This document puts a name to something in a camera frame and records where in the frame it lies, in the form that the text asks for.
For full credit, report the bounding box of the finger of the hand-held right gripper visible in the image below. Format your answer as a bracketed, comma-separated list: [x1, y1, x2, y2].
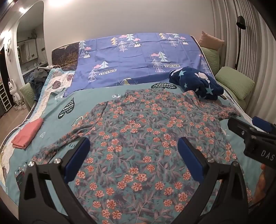
[228, 117, 255, 140]
[252, 116, 276, 135]

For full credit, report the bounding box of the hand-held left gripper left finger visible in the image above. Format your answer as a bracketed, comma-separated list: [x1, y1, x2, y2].
[18, 137, 95, 224]

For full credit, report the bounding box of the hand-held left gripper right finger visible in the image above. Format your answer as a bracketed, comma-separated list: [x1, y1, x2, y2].
[173, 137, 252, 224]

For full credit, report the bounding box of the floral print shirt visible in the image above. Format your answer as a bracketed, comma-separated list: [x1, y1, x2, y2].
[32, 89, 252, 224]

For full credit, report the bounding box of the pile of grey blue clothes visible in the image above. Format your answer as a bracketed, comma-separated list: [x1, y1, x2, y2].
[27, 65, 62, 101]

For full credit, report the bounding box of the person's right hand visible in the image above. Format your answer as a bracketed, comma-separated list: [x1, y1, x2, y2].
[253, 164, 269, 205]

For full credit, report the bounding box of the green cushion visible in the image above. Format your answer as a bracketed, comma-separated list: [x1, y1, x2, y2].
[214, 66, 255, 110]
[201, 46, 220, 76]
[19, 83, 36, 108]

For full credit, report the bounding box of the folded pink cloth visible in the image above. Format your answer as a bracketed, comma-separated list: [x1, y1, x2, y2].
[11, 118, 45, 149]

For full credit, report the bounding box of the navy star print garment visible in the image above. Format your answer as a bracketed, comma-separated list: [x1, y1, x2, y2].
[168, 67, 225, 100]

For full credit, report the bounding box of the teal printed bed cover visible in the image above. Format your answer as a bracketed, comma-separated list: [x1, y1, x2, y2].
[4, 75, 259, 224]

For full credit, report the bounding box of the white leaf print quilt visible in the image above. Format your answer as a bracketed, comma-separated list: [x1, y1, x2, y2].
[0, 68, 76, 188]

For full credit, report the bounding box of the grey curtain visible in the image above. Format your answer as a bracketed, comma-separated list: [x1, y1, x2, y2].
[212, 0, 276, 122]

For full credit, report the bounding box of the white bear figurine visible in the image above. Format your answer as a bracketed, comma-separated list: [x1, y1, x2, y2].
[7, 79, 27, 111]

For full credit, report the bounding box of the beige pillow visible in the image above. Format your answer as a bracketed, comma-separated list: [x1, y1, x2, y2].
[198, 31, 225, 51]

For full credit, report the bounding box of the white ladder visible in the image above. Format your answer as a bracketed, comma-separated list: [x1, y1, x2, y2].
[0, 82, 12, 112]

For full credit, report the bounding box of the dark printed headboard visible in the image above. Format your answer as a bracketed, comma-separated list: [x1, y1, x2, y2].
[52, 41, 80, 70]

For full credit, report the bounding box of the black floor lamp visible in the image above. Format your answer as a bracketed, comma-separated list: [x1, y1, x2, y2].
[235, 16, 247, 70]

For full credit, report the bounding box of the purple tree print sheet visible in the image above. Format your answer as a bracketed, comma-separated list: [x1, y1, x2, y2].
[63, 32, 216, 97]

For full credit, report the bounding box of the white wall cabinet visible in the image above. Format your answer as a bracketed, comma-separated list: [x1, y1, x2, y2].
[17, 38, 46, 65]

